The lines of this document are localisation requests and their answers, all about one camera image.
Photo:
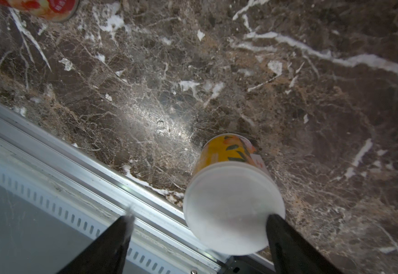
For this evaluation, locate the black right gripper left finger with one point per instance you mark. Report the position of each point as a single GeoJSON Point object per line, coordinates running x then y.
{"type": "Point", "coordinates": [107, 254]}

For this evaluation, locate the white lid yellow can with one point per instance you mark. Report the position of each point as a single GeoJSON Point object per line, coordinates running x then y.
{"type": "Point", "coordinates": [231, 195]}

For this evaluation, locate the aluminium front frame rail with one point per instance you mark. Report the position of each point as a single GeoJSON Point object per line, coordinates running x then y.
{"type": "Point", "coordinates": [55, 201]}

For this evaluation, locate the red white lidded can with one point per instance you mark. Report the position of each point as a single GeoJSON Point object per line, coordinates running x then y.
{"type": "Point", "coordinates": [51, 10]}

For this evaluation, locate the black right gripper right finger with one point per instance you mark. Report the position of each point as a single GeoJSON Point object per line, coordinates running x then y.
{"type": "Point", "coordinates": [291, 253]}

